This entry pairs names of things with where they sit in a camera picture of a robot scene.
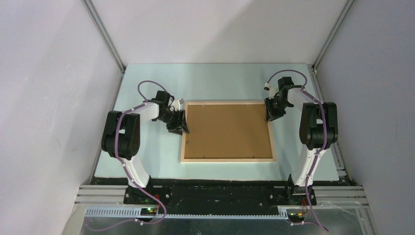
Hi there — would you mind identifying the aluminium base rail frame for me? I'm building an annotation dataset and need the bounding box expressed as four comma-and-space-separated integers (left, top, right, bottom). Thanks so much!
63, 163, 377, 235

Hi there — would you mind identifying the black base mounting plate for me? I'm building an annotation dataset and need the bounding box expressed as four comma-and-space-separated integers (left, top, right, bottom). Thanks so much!
93, 178, 317, 216

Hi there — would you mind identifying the wooden picture frame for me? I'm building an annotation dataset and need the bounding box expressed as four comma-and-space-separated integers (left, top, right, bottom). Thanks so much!
180, 100, 277, 164

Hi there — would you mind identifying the corner aluminium profile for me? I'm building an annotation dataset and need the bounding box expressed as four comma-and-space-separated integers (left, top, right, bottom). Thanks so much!
81, 0, 126, 73
312, 0, 356, 70

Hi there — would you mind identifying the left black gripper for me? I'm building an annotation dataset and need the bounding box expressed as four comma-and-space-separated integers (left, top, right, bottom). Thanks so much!
158, 109, 189, 136

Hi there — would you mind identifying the left corner aluminium profile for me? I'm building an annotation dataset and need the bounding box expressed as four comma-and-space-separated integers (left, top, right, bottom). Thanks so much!
81, 0, 126, 73

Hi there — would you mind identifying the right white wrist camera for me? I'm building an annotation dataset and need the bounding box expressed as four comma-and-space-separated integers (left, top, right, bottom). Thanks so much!
264, 83, 279, 99

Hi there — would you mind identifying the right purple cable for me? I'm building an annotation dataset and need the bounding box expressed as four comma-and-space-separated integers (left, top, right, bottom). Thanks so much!
266, 70, 330, 233

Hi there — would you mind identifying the right corner aluminium profile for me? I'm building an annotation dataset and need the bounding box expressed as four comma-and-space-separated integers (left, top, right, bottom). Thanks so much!
312, 0, 356, 70

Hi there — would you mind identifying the grey slotted cable duct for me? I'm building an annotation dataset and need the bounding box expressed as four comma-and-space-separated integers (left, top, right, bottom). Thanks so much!
85, 207, 289, 220

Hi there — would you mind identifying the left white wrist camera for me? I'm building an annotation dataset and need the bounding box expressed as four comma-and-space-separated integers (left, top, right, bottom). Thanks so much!
170, 98, 184, 112

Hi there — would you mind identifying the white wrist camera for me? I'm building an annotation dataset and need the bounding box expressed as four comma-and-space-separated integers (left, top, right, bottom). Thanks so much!
264, 83, 279, 99
170, 98, 184, 112

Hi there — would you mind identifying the brown backing board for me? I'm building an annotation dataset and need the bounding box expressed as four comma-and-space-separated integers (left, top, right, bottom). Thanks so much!
183, 103, 274, 160

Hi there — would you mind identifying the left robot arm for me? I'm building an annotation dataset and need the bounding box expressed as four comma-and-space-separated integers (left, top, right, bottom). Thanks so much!
101, 91, 190, 204

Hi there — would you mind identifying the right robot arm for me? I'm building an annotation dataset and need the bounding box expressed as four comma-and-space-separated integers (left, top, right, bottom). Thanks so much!
264, 77, 338, 205

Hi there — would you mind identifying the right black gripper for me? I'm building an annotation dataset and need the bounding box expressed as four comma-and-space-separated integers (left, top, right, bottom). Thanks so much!
264, 96, 291, 122

